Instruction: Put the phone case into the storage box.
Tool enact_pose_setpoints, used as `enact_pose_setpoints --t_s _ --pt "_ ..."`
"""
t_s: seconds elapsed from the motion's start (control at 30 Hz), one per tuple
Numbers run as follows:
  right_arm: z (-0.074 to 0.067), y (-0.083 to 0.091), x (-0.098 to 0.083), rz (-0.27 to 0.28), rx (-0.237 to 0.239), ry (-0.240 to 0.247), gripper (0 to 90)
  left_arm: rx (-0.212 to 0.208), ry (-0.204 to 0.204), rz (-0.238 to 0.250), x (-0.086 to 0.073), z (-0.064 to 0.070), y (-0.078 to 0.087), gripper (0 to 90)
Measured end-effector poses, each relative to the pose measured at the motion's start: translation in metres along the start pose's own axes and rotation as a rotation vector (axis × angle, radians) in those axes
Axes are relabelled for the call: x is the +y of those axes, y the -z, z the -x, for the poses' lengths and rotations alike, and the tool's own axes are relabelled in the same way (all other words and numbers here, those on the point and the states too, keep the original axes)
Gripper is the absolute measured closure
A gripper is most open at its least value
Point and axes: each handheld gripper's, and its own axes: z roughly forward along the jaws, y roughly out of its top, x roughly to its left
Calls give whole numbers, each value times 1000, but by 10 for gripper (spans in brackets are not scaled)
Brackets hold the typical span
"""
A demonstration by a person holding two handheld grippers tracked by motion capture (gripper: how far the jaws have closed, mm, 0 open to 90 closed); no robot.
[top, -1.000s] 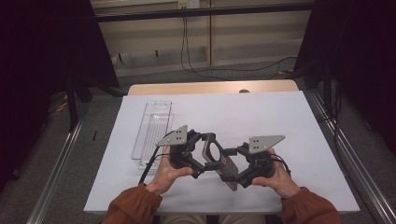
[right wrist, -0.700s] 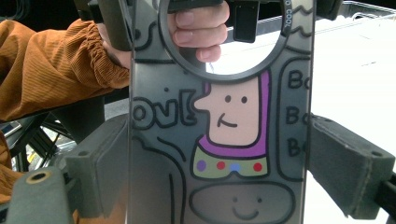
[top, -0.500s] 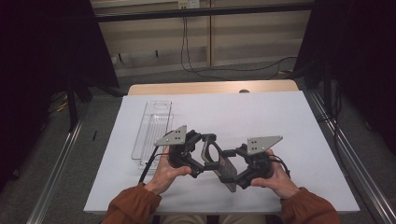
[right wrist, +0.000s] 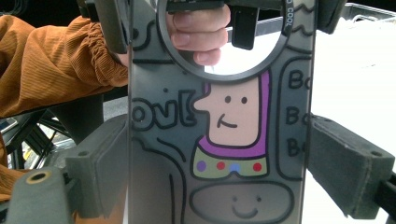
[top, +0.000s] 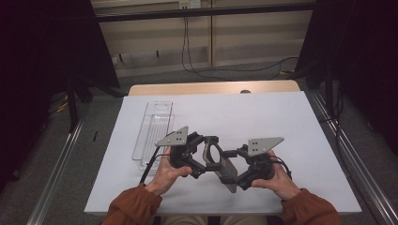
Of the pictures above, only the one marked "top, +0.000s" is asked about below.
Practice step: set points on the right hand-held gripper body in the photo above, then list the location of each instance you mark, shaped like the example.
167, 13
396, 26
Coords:
263, 146

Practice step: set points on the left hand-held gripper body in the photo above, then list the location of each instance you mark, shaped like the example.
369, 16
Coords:
176, 139

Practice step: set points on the dark tray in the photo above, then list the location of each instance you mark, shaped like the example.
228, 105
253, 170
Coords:
230, 170

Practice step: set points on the clear plastic container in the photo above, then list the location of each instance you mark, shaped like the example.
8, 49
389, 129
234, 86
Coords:
153, 125

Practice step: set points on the person's left hand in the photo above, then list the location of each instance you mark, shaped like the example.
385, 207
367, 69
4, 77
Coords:
165, 176

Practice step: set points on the person's right hand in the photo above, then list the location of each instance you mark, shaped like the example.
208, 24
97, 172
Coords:
278, 182

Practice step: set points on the white table sheet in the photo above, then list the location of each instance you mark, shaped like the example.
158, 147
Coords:
250, 118

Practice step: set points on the wooden table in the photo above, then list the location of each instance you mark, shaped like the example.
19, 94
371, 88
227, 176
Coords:
187, 88

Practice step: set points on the small black stick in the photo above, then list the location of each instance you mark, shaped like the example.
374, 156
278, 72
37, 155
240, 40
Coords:
95, 136

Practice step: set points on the black metal stand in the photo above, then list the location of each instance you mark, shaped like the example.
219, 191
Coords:
73, 103

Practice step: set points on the dark curtain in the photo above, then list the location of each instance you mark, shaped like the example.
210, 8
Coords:
37, 62
359, 62

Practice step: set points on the aluminium floor rail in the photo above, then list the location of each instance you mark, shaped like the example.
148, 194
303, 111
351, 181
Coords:
56, 168
353, 156

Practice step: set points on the long wall desk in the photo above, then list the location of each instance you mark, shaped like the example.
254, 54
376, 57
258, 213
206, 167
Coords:
187, 13

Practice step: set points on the white wall outlet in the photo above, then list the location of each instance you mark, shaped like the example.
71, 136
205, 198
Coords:
190, 3

